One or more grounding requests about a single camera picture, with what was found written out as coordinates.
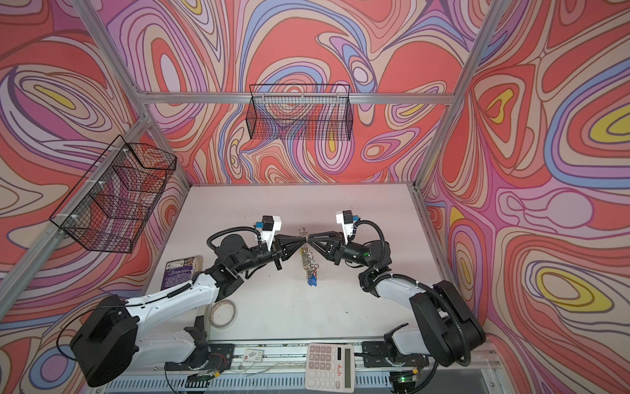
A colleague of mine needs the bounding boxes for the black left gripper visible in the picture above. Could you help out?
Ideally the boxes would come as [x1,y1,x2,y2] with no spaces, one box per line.
[233,236,306,277]

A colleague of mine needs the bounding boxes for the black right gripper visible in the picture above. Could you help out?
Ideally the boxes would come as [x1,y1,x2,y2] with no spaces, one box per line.
[309,231,373,268]

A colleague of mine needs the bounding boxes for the key ring bunch with tags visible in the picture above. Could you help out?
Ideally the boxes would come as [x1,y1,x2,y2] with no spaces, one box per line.
[297,227,321,287]

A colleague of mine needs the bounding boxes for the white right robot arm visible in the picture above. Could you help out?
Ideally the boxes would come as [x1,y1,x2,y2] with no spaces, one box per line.
[308,220,486,367]

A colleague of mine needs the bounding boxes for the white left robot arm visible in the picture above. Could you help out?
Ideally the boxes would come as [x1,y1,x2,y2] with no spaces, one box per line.
[70,227,307,387]

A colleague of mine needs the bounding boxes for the white tape roll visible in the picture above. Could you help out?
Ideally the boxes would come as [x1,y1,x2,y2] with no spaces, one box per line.
[208,300,237,329]

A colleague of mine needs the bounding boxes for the white staples box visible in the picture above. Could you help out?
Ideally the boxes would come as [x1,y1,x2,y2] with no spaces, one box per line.
[243,348,264,363]

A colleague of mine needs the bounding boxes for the white calculator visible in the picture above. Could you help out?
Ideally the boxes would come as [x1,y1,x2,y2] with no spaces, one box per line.
[304,342,355,393]

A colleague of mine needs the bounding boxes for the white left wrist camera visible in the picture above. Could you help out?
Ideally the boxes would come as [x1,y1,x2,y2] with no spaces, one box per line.
[254,215,282,251]

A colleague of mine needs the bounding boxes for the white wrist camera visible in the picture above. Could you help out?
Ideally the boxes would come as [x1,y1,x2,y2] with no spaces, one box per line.
[254,215,282,251]
[336,210,360,244]

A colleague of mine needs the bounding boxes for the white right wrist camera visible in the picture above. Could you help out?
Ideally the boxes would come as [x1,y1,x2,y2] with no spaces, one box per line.
[336,210,360,244]

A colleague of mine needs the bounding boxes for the black wire basket back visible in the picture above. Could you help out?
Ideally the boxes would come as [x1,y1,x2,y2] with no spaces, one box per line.
[245,83,354,141]

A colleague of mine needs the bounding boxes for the black wire basket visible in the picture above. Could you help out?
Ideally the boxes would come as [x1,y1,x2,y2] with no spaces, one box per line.
[245,83,354,141]
[49,136,177,254]

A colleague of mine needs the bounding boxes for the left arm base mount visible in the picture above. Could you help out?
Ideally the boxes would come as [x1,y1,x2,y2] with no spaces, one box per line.
[164,316,236,380]

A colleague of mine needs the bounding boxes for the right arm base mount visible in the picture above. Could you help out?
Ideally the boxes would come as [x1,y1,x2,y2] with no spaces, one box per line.
[354,323,437,394]

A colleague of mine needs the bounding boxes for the black wire basket left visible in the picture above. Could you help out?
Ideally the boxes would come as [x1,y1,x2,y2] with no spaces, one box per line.
[49,136,177,254]

